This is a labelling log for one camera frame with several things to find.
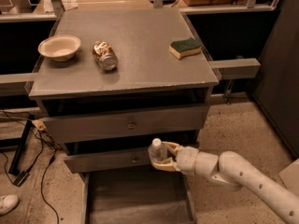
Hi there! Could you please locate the clear plastic water bottle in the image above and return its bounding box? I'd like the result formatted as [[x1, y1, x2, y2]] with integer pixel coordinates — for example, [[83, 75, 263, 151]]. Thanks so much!
[[148, 138, 167, 162]]

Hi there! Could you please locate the grey open bottom drawer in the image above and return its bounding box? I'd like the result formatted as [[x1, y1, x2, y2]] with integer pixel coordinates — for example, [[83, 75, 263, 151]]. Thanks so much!
[[81, 165, 197, 224]]

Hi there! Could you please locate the white crumpled cloth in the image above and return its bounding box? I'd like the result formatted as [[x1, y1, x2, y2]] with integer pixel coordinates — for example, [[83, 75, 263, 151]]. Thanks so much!
[[62, 0, 78, 10]]

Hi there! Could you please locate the black floor cable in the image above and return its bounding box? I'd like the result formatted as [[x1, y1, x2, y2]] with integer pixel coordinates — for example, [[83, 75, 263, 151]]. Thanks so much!
[[0, 109, 64, 224]]

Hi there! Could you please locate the green yellow sponge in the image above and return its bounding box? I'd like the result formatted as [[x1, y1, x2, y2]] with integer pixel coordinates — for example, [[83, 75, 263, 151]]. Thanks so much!
[[169, 37, 202, 60]]

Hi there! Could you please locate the grey horizontal rail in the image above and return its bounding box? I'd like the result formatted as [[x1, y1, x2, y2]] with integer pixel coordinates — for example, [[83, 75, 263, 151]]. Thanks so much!
[[209, 58, 261, 80]]

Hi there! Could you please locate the white paper bowl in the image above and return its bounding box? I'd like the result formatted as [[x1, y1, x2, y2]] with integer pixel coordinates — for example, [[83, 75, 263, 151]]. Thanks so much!
[[38, 35, 81, 62]]

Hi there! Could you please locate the grey middle drawer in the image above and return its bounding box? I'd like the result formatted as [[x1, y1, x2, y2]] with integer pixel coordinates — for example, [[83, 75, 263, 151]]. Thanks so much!
[[64, 141, 200, 174]]

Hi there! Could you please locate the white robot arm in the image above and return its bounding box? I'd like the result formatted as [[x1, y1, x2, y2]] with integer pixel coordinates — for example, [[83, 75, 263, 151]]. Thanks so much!
[[148, 138, 299, 224]]

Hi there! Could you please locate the crushed metal can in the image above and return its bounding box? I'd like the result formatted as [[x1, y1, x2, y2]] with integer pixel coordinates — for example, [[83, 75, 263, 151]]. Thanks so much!
[[93, 41, 119, 72]]

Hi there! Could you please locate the grey top drawer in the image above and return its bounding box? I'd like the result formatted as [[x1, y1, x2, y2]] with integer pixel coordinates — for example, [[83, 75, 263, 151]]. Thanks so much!
[[43, 105, 209, 144]]

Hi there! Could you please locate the black metal stand leg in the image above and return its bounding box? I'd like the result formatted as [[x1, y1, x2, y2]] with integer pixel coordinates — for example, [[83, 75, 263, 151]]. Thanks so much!
[[8, 115, 34, 187]]

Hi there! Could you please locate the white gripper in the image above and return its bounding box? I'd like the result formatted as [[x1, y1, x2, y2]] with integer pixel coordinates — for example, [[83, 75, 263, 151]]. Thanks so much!
[[151, 141, 199, 175]]

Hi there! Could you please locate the white sneaker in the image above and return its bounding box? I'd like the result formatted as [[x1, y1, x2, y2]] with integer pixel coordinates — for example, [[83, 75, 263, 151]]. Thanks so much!
[[0, 195, 20, 216]]

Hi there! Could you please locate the grey drawer cabinet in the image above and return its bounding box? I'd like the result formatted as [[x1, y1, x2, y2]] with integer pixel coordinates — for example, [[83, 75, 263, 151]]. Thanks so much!
[[28, 7, 220, 224]]

